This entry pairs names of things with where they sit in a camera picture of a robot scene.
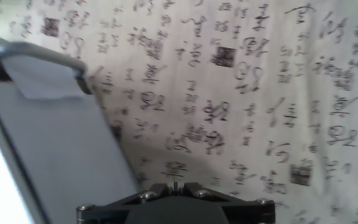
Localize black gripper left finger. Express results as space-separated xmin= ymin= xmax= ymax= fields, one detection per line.
xmin=75 ymin=182 xmax=175 ymax=224

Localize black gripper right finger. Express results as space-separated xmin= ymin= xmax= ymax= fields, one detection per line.
xmin=178 ymin=182 xmax=277 ymax=224

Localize grey metal door handle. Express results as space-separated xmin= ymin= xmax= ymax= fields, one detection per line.
xmin=0 ymin=35 xmax=93 ymax=96

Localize silver microwave door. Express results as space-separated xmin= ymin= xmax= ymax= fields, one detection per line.
xmin=0 ymin=55 xmax=140 ymax=224

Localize beige calligraphy print cloth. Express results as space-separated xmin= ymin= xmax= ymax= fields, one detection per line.
xmin=0 ymin=0 xmax=358 ymax=224

